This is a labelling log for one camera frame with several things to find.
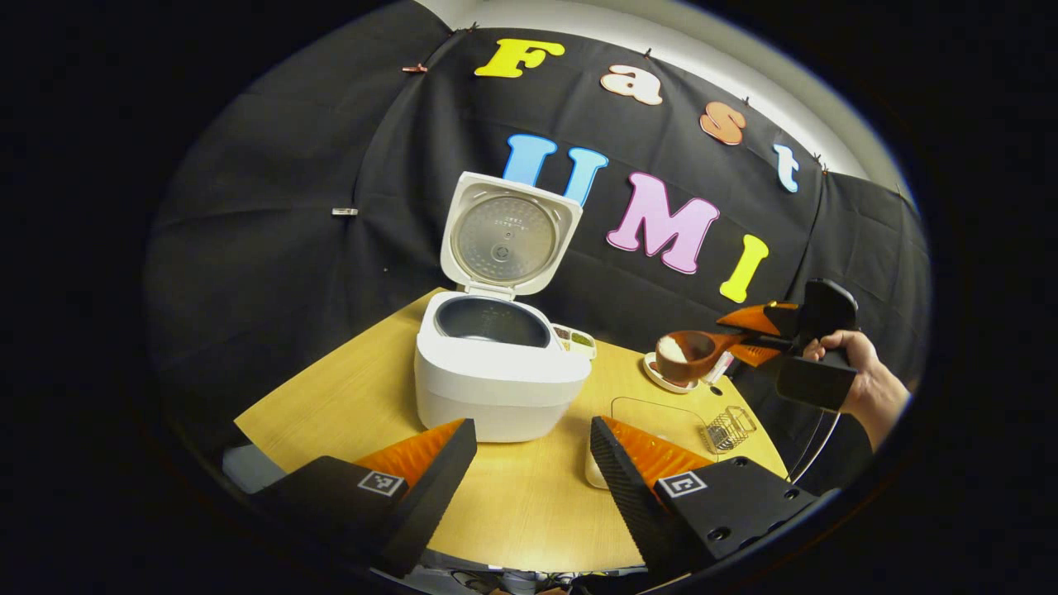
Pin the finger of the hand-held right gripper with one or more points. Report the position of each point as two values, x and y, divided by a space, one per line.
756 355
756 318

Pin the black backdrop cloth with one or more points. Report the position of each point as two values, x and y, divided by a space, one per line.
289 248

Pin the scoop of white rice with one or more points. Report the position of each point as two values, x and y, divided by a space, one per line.
671 349

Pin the brown wooden spoon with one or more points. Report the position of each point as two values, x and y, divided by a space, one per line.
698 361

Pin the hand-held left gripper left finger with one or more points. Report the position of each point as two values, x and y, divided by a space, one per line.
430 496

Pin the white rice cooker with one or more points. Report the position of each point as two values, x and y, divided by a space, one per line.
496 388

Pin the grey flat object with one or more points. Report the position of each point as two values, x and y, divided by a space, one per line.
248 471

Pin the white round plate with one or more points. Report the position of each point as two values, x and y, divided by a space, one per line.
661 383

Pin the white divided dish of beans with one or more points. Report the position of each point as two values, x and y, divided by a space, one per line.
583 340

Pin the white box with clear lid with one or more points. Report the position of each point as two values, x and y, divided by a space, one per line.
597 473

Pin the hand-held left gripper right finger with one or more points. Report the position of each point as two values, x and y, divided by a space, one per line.
636 512

